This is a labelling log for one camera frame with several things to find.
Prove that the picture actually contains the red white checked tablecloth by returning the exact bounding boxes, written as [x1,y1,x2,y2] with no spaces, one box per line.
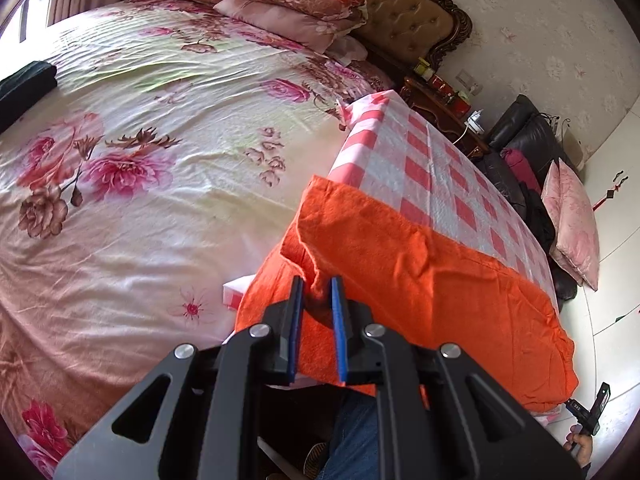
[222,89,568,426]

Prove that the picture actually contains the bed with floral sheet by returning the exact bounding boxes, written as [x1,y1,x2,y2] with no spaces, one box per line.
[0,0,401,480]

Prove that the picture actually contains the white wardrobe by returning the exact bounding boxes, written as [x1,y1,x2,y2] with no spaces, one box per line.
[565,150,640,441]

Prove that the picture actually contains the orange pants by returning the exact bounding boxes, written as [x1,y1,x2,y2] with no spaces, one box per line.
[234,175,580,413]

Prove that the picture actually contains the wall socket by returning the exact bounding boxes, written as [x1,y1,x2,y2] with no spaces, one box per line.
[457,71,483,95]

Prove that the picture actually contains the black leather armchair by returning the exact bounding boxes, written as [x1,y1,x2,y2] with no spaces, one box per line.
[472,94,583,301]

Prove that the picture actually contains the tufted leather carved headboard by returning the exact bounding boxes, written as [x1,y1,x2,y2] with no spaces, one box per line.
[300,0,473,73]

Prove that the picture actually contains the black clothing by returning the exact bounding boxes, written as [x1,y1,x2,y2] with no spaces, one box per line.
[520,182,556,256]

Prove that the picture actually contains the person's right hand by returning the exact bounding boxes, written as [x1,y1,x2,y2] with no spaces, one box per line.
[564,431,595,468]

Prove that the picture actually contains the window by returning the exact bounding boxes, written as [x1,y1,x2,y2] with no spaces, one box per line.
[0,0,56,51]

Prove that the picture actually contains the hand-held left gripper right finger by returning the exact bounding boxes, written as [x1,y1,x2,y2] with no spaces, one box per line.
[329,275,585,480]

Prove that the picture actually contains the carved wooden nightstand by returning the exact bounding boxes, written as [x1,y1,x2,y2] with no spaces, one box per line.
[400,76,491,158]

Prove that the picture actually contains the mauve floral pillow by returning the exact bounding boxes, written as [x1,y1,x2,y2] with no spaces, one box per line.
[345,57,398,95]

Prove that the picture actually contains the dark folded cloth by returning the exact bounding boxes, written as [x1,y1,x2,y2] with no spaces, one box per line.
[0,61,58,133]

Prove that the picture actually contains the tan shoe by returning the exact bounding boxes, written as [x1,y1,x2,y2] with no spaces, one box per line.
[302,442,331,476]

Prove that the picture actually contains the red box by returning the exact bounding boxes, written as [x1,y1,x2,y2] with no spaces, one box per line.
[430,74,458,96]

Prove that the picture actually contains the red tassel ornament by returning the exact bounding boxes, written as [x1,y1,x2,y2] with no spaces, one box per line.
[594,184,626,211]

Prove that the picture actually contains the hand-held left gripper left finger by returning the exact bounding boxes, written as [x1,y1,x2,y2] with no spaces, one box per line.
[52,275,306,480]

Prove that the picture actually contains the pink folded quilt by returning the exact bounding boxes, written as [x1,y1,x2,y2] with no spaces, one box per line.
[214,0,368,56]

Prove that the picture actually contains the dark red cushion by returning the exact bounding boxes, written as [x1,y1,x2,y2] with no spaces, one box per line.
[500,147,543,193]

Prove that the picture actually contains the pink floral pillow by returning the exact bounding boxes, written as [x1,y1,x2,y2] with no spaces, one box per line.
[549,245,586,288]
[547,159,601,292]

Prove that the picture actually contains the beige device behind armchair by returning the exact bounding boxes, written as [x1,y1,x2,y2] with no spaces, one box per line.
[552,116,586,170]

